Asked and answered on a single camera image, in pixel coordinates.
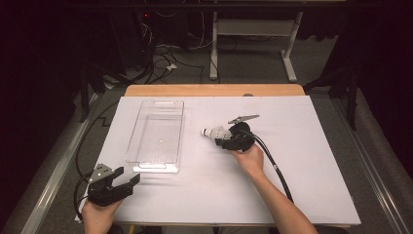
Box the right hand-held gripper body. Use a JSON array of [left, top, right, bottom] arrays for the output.
[[222, 113, 261, 153]]

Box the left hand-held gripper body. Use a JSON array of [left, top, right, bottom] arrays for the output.
[[86, 162, 134, 208]]

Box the white feather shuttlecock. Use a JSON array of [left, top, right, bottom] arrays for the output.
[[201, 125, 234, 141]]

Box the clear plastic container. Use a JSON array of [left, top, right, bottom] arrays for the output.
[[125, 99, 185, 175]]

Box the person's right hand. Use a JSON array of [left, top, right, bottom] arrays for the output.
[[229, 143, 266, 178]]

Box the person's left hand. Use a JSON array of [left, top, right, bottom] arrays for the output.
[[81, 199, 124, 234]]

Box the wooden table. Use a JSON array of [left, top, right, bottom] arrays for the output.
[[110, 83, 352, 234]]

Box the black metal stand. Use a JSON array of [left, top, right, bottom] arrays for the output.
[[78, 61, 107, 123], [303, 64, 360, 132]]

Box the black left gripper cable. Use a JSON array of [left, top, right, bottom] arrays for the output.
[[72, 100, 121, 222]]

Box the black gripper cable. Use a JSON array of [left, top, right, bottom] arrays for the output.
[[240, 128, 295, 205], [72, 100, 121, 222]]

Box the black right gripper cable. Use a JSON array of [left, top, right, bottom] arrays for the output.
[[240, 128, 295, 205]]

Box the grey metal floor rail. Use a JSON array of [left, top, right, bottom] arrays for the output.
[[19, 93, 99, 234], [330, 97, 407, 234]]

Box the bundle of floor cables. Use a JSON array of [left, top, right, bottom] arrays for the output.
[[134, 11, 207, 86]]

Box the white metal desk frame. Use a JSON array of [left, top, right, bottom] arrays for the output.
[[208, 11, 298, 84]]

